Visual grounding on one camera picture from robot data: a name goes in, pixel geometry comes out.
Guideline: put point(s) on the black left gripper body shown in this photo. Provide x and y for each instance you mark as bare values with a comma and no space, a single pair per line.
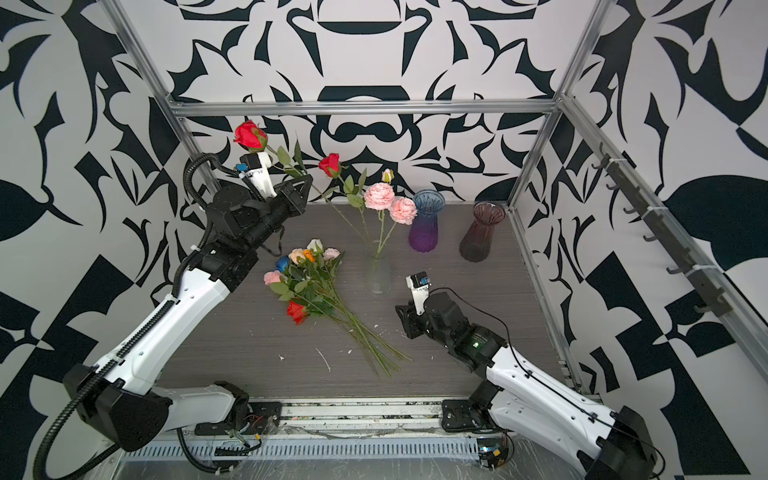
284,203

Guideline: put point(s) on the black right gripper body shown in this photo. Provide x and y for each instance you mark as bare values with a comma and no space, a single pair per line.
418,324

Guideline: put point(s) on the clear glass vase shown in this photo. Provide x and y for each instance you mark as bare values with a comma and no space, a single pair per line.
378,274

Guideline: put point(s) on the red rose stem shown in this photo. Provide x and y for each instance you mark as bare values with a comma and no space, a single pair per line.
254,139

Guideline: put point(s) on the pink peony flower stem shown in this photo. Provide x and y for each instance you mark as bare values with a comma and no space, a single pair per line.
392,210

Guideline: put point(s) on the purple blue glass vase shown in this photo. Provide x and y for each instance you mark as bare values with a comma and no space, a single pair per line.
424,231

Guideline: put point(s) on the smoky pink glass vase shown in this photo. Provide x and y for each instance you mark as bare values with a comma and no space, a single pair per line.
476,244

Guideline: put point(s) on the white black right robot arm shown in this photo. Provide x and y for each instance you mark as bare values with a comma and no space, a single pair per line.
517,396

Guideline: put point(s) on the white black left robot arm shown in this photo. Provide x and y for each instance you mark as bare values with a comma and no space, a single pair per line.
239,221

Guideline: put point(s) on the mixed artificial flower bouquet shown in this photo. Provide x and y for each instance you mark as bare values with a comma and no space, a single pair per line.
305,280

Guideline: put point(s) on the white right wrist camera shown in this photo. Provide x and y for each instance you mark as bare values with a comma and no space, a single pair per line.
419,285

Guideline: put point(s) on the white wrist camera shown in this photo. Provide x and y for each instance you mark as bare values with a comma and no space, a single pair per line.
419,285
253,169

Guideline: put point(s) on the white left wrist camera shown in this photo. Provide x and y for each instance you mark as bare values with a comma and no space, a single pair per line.
253,169

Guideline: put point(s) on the aluminium front rail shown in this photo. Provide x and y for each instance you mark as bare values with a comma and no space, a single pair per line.
360,414

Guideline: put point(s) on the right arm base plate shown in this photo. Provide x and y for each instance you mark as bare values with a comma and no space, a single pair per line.
464,416

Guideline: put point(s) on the white slotted cable duct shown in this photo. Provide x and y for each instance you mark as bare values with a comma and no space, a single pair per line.
459,448

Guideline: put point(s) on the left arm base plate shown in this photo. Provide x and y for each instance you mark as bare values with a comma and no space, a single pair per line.
262,418

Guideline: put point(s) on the black wall hook rack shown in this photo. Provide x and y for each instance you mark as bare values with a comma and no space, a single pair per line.
667,231

